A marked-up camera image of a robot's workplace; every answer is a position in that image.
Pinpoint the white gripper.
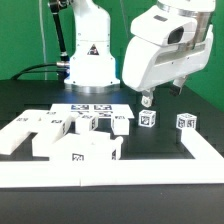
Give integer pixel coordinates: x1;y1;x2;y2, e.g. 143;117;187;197
122;26;213;108

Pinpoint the black cable bundle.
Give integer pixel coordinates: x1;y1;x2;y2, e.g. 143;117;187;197
10;0;72;80

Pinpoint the white marker sheet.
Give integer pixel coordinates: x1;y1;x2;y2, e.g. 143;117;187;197
50;104;134;119

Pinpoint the white chair seat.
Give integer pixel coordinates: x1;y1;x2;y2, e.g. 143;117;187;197
50;131;123;162

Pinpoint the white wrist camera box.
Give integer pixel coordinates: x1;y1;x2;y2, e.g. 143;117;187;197
131;6;197;46

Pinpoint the small white tag cube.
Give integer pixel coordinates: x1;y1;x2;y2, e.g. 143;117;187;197
176;113;197;129
138;110;156;128

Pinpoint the white chair back frame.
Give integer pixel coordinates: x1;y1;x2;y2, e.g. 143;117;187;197
0;109;78;157

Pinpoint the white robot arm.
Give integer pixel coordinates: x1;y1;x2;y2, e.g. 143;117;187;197
65;0;216;107

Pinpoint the white L-shaped fence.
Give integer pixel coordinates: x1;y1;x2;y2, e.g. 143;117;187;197
0;128;224;188

